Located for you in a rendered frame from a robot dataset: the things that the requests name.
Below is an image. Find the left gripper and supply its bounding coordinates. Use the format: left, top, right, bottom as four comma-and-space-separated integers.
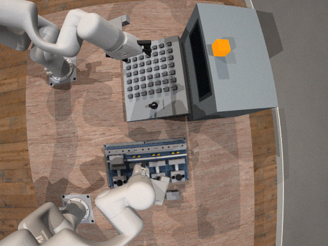
103, 31, 152, 62

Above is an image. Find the grey cabinet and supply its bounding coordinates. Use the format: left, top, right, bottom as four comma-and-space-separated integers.
123, 3, 278, 122

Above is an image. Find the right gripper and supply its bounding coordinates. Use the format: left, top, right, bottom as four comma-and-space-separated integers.
132, 160, 150, 178

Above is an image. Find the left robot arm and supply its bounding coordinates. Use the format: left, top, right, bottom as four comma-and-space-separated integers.
0, 0, 130, 81

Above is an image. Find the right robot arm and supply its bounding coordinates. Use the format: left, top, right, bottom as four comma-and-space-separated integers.
0, 170, 170, 246

